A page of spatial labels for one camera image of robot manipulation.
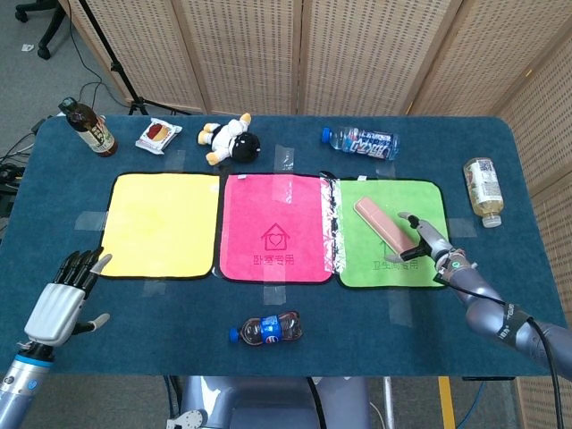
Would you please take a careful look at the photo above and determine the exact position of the woven folding screen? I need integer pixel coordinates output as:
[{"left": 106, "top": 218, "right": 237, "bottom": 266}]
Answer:
[{"left": 57, "top": 0, "right": 572, "bottom": 429}]

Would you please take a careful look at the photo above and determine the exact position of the black tripod stand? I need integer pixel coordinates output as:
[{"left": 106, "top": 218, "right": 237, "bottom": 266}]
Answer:
[{"left": 78, "top": 0, "right": 193, "bottom": 116}]

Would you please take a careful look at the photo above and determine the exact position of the blue sports drink bottle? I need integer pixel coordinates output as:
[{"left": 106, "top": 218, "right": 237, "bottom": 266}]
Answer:
[{"left": 320, "top": 126, "right": 400, "bottom": 161}]

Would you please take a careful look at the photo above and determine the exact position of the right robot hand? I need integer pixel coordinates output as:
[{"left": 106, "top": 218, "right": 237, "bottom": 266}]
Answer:
[{"left": 386, "top": 211, "right": 456, "bottom": 269}]

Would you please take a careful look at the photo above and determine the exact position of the metal table leg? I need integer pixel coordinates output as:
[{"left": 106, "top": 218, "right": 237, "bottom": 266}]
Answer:
[{"left": 383, "top": 376, "right": 395, "bottom": 429}]

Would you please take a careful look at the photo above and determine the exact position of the yellow microfiber cloth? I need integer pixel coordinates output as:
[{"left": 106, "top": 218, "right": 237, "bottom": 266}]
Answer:
[{"left": 98, "top": 172, "right": 221, "bottom": 281}]

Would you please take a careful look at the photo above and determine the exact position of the floor cable bundle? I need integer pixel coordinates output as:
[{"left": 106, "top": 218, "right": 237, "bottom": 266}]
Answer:
[{"left": 0, "top": 118, "right": 46, "bottom": 215}]

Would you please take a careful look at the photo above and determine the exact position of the black office chair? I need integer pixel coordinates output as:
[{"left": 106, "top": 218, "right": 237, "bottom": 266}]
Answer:
[{"left": 14, "top": 0, "right": 68, "bottom": 61}]

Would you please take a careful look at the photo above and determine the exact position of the crinkled clear tape strip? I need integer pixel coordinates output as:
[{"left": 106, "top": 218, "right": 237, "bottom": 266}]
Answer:
[{"left": 318, "top": 171, "right": 344, "bottom": 274}]

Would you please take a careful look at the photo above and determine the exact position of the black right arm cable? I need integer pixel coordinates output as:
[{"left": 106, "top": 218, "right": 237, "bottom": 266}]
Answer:
[{"left": 446, "top": 285, "right": 565, "bottom": 429}]

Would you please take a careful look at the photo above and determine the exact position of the long pink plastic box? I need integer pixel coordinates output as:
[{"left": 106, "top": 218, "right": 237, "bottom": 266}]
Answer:
[{"left": 353, "top": 197, "right": 419, "bottom": 263}]

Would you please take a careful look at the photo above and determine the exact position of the grey robot torso base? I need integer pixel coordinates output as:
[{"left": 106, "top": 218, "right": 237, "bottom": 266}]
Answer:
[{"left": 167, "top": 375, "right": 372, "bottom": 429}]

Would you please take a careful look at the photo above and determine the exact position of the dark tea bottle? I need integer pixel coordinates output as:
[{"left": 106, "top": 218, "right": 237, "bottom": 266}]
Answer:
[{"left": 58, "top": 97, "right": 119, "bottom": 158}]

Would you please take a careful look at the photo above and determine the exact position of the white snack cake packet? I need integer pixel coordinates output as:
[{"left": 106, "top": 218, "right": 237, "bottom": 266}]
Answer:
[{"left": 135, "top": 117, "right": 183, "bottom": 155}]

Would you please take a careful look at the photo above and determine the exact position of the green microfiber cloth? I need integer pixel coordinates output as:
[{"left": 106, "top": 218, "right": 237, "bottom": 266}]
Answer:
[{"left": 332, "top": 178, "right": 450, "bottom": 290}]

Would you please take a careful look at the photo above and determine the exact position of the blue felt table cover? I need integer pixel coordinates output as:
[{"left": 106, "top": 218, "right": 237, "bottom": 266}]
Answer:
[{"left": 0, "top": 114, "right": 559, "bottom": 379}]

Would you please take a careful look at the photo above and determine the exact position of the pink microfiber cloth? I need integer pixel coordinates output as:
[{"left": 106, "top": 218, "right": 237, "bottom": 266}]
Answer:
[{"left": 217, "top": 172, "right": 334, "bottom": 285}]

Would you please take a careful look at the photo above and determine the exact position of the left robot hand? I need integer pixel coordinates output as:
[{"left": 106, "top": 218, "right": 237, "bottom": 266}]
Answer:
[{"left": 23, "top": 248, "right": 113, "bottom": 348}]

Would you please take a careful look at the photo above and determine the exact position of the black white plush toy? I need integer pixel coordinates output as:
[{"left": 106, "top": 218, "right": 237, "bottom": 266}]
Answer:
[{"left": 197, "top": 113, "right": 262, "bottom": 166}]

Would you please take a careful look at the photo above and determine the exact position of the Pepsi cola bottle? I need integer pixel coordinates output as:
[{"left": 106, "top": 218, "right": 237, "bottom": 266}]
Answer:
[{"left": 229, "top": 311, "right": 304, "bottom": 348}]

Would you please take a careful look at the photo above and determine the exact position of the pale yellow tea bottle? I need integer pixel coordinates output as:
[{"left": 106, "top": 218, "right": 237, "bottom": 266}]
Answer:
[{"left": 462, "top": 156, "right": 505, "bottom": 229}]

